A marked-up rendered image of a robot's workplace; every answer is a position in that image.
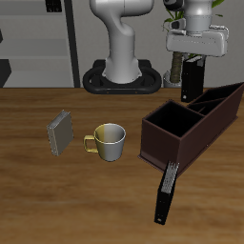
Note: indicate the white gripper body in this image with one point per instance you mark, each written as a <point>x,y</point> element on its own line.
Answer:
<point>197,43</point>

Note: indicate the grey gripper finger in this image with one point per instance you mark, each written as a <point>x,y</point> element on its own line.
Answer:
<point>188,56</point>
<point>202,61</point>

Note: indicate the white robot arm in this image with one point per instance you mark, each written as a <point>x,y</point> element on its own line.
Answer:
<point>122,47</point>

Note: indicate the black standing book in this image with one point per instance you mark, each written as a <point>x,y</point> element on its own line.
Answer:
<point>192,81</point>
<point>165,197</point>

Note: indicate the dark brown desk caddy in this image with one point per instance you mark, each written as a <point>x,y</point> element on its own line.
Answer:
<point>193,136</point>

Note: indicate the grey book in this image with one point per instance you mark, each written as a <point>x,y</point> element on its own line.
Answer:
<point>61,133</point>

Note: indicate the pot plant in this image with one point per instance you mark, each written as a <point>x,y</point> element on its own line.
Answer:
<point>176,66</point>

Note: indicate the white and yellow mug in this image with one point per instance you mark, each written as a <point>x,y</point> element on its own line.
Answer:
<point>109,143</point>

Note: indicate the black binders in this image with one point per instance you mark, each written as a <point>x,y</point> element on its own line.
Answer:
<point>53,5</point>

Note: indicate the grey shelf unit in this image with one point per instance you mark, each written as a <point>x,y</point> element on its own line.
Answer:
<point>35,47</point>

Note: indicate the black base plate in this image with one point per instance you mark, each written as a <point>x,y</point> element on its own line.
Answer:
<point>90,84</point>

